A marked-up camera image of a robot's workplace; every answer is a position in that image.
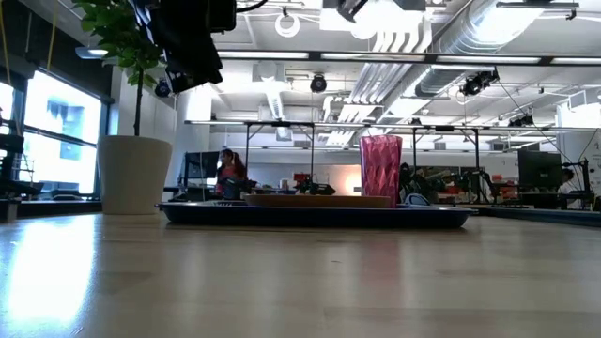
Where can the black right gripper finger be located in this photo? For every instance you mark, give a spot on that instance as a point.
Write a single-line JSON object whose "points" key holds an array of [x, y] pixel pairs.
{"points": [[352, 8]]}

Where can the pink faceted plastic cup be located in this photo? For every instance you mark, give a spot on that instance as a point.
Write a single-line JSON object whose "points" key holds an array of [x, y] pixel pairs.
{"points": [[380, 169]]}

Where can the yellow bowl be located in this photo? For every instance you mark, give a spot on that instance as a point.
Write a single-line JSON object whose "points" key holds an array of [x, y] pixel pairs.
{"points": [[317, 201]]}

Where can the black background robot arm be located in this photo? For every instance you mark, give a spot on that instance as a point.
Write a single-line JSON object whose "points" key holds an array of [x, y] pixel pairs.
{"points": [[451, 183], [317, 188]]}

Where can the dark blue tray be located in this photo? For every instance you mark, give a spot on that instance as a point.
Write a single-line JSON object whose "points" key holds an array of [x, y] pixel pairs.
{"points": [[310, 217]]}

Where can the green leafy plant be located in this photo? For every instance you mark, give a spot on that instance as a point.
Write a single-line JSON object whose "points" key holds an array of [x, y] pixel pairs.
{"points": [[122, 33]]}

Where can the white ceiling lamp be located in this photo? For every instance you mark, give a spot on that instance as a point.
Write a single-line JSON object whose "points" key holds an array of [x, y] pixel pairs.
{"points": [[91, 52]]}

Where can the black computer monitor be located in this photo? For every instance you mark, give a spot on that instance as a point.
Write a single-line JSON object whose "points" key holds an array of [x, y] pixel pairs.
{"points": [[202, 164], [540, 169]]}

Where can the person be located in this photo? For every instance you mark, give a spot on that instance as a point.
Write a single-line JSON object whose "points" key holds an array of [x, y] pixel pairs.
{"points": [[230, 176], [568, 178]]}

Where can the white plant pot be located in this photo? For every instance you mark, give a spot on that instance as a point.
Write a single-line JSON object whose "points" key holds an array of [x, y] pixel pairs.
{"points": [[134, 173]]}

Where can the red box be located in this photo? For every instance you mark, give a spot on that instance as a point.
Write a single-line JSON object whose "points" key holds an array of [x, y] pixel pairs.
{"points": [[301, 177]]}

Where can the blue and white rounded object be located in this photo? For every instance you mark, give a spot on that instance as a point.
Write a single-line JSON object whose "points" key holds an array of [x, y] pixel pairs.
{"points": [[415, 200]]}

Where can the black machine base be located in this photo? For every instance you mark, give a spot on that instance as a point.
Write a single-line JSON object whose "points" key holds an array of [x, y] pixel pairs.
{"points": [[11, 159]]}

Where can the black jointed stand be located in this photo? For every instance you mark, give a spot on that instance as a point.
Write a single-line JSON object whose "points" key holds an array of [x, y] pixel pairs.
{"points": [[584, 183]]}

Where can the black round overhead camera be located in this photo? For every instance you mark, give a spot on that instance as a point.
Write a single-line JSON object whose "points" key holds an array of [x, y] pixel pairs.
{"points": [[162, 88], [318, 83]]}

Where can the black overhead frame beam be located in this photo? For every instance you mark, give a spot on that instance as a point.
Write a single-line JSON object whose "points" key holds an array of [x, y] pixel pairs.
{"points": [[375, 57]]}

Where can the black overhead camera on mount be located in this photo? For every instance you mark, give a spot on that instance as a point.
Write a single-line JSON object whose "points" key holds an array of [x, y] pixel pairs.
{"points": [[476, 83]]}

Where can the black background workstation frame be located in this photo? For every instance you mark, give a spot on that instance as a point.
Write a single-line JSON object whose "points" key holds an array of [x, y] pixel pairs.
{"points": [[312, 150]]}

